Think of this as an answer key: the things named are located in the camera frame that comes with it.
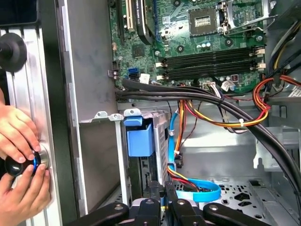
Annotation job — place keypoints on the person's right hand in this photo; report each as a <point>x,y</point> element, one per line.
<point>21,202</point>

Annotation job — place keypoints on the black graphics card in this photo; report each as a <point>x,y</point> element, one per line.
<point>141,21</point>

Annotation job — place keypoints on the hard disk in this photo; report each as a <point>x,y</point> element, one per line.
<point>140,143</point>

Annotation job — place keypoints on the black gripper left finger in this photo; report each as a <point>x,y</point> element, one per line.
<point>154,190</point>

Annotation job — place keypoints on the black box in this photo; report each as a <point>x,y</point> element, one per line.
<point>18,11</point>

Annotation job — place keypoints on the metal socket cover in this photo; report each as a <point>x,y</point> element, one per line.
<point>264,8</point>

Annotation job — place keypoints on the person's left hand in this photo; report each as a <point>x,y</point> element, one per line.
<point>16,134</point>

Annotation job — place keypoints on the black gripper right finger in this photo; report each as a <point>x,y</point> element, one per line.
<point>170,191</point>

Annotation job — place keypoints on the black RAM slot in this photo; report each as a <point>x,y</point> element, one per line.
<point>211,57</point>
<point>211,69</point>

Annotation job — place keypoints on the metal locking lever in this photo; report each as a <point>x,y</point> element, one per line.
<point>247,30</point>

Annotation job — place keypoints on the white expansion slot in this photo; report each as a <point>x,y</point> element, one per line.
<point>129,18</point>

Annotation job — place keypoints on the metal disk bay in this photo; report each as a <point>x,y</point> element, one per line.
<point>120,150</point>

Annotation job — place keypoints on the metal optical drive cage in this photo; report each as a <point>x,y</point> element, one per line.
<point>277,141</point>

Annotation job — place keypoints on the black PC case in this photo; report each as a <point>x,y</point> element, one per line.
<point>94,70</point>

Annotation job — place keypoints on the round black knob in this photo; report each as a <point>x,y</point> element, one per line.
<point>13,51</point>

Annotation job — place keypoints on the CPU socket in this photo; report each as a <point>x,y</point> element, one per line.
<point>202,21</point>

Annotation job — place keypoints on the green motherboard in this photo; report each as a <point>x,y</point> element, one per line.
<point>188,40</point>

